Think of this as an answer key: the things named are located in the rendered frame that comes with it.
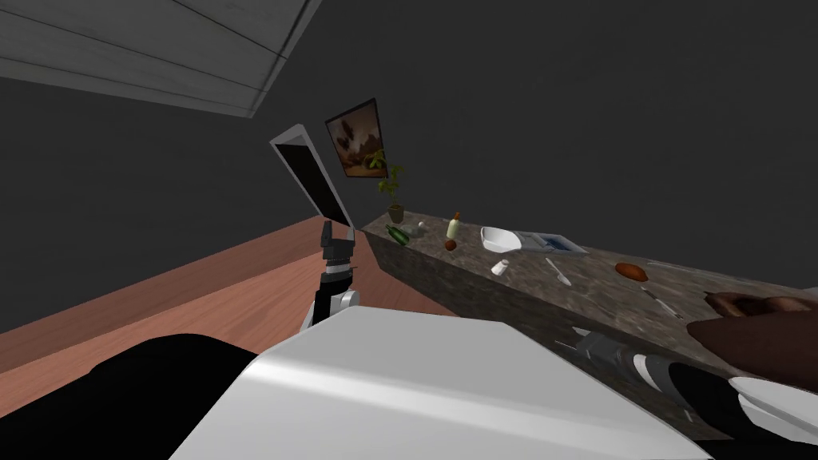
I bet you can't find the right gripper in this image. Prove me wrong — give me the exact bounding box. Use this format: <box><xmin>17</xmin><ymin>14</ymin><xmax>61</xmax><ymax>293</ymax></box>
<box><xmin>554</xmin><ymin>326</ymin><xmax>633</xmax><ymax>377</ymax></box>

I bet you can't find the white framed dark window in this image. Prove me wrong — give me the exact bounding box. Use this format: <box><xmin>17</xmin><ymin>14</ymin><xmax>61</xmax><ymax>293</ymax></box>
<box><xmin>268</xmin><ymin>124</ymin><xmax>356</xmax><ymax>231</ymax></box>

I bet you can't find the brown bread loaf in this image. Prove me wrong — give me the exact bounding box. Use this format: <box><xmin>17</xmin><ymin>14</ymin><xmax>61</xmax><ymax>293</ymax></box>
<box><xmin>702</xmin><ymin>290</ymin><xmax>818</xmax><ymax>319</ymax></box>

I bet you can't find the brown framed wall picture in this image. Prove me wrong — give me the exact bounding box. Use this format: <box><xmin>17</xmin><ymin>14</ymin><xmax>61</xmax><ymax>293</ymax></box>
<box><xmin>324</xmin><ymin>97</ymin><xmax>389</xmax><ymax>180</ymax></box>

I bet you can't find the dark brown round object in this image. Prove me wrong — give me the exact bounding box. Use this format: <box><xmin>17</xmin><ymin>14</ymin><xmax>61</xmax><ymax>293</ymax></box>
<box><xmin>686</xmin><ymin>310</ymin><xmax>818</xmax><ymax>394</ymax></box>

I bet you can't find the white bowl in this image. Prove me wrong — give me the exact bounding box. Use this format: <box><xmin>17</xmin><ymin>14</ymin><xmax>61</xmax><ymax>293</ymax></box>
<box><xmin>479</xmin><ymin>226</ymin><xmax>523</xmax><ymax>254</ymax></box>

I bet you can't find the silver spoon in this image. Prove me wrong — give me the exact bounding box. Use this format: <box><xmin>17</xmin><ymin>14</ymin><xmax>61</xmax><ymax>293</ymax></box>
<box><xmin>544</xmin><ymin>256</ymin><xmax>573</xmax><ymax>288</ymax></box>

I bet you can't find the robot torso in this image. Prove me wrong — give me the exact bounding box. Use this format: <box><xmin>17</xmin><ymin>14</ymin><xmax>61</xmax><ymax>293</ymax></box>
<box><xmin>169</xmin><ymin>306</ymin><xmax>714</xmax><ymax>460</ymax></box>

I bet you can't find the grey tray with blue inside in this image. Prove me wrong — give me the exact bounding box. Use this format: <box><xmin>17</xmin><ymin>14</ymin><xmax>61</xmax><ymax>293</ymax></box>
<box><xmin>514</xmin><ymin>230</ymin><xmax>590</xmax><ymax>257</ymax></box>

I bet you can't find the orange brown bread roll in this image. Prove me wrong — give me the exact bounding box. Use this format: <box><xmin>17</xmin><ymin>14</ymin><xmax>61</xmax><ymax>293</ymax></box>
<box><xmin>614</xmin><ymin>261</ymin><xmax>649</xmax><ymax>284</ymax></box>

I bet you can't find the silver knife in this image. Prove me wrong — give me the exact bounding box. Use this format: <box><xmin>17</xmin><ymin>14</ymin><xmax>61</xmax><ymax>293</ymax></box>
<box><xmin>640</xmin><ymin>285</ymin><xmax>685</xmax><ymax>320</ymax></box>

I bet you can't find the green potted plant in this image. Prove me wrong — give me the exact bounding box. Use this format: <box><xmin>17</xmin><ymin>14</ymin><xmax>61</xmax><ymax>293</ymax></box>
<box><xmin>365</xmin><ymin>149</ymin><xmax>407</xmax><ymax>224</ymax></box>

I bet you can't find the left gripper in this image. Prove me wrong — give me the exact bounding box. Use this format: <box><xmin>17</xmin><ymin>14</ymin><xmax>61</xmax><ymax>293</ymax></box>
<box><xmin>321</xmin><ymin>220</ymin><xmax>357</xmax><ymax>264</ymax></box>

